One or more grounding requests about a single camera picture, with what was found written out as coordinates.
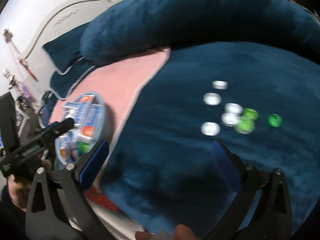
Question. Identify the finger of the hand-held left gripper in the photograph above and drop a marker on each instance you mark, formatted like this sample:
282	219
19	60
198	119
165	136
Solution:
62	127

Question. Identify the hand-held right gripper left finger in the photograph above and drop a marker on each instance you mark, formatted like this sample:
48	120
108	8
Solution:
96	157

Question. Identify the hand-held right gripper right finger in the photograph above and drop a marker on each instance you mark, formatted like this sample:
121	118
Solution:
222	162

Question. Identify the green bottle cap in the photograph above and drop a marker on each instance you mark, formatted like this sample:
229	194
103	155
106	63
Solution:
84	147

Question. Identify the blue mesh basket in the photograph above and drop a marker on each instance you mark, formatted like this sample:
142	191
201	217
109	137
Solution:
101	100

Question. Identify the cluster of plastic bottle caps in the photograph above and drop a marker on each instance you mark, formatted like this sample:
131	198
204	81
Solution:
212	98

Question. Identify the person's left hand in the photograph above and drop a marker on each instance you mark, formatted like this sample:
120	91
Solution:
20	192

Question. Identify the person's right hand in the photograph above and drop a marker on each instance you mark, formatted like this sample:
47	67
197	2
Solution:
186	233

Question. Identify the blue white carton orange circle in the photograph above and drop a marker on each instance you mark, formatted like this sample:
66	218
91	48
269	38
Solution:
85	105
90	130
63	153

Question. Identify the red rug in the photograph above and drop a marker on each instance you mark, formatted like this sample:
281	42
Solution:
100	197

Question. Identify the dark blue grey-piped pillow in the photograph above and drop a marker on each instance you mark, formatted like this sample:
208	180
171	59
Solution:
65	80
65	47

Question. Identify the dark blue bed cover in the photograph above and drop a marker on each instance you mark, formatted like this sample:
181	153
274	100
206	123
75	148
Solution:
175	155

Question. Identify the pink blanket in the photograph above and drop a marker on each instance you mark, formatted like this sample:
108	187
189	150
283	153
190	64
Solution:
125	80

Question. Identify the white headboard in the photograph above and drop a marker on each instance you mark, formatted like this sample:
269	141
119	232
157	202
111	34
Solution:
62	12

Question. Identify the dark blue body pillow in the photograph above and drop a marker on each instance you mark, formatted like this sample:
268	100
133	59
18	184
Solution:
187	17

